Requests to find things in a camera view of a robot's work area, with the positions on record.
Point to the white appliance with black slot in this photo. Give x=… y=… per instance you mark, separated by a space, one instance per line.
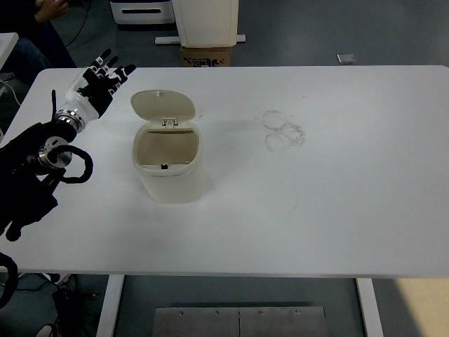
x=144 y=12

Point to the black bag under table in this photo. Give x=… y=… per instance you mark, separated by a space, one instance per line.
x=75 y=312

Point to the brown printed cardboard box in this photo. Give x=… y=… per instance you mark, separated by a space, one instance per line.
x=205 y=58

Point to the person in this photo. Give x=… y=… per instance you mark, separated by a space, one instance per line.
x=31 y=59

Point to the grey metal plate with screws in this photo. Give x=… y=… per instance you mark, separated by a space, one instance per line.
x=238 y=323

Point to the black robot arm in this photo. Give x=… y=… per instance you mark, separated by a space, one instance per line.
x=24 y=165

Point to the cream plastic trash bin body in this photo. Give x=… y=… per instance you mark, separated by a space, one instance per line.
x=175 y=186

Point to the small grey flat floor item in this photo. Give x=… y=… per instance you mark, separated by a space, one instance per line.
x=346 y=58

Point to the white floor base bar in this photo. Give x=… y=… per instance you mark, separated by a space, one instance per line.
x=165 y=40

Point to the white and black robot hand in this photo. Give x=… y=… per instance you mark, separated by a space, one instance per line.
x=81 y=103

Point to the cream hinged trash bin lid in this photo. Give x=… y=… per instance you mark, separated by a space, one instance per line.
x=163 y=105

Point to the white table leg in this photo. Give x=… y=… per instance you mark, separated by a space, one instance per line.
x=370 y=309
x=110 y=305

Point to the white side table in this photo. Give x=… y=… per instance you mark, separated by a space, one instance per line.
x=7 y=44

